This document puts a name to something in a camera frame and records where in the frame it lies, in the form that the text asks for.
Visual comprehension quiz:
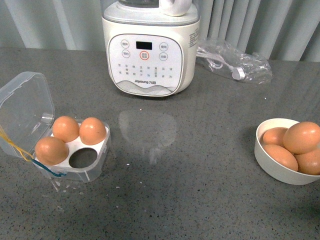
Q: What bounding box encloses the brown egg bowl right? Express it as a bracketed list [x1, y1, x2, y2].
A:
[295, 148, 320, 176]

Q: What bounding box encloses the brown egg box back-right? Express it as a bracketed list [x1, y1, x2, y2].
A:
[79, 117, 107, 146]

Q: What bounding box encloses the brown egg bowl back-left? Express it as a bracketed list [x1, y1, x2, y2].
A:
[262, 127, 288, 147]

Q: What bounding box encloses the yellow blue rubber band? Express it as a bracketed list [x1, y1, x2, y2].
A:
[0, 126, 67, 177]

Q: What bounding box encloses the white power cable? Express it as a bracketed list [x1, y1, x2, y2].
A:
[195, 49, 246, 81]

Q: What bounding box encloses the brown egg box back-left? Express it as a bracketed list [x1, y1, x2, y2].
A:
[52, 116, 80, 143]

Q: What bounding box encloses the grey pleated curtain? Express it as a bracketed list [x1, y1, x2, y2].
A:
[0, 0, 320, 62]

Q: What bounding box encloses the white round bowl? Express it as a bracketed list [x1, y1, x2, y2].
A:
[254, 118, 320, 185]

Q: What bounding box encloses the clear plastic bag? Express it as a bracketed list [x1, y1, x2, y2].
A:
[196, 38, 273, 85]

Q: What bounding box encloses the brown egg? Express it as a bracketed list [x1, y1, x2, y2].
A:
[283, 121, 320, 154]

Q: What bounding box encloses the clear plastic egg box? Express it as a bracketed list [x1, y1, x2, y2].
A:
[0, 71, 111, 183]

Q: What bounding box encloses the brown egg bowl front-left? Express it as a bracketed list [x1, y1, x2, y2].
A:
[263, 144, 299, 172]

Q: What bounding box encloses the white soy milk blender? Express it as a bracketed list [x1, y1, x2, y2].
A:
[100, 0, 200, 97]

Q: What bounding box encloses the brown egg box front-left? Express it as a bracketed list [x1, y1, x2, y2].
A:
[35, 136, 69, 166]

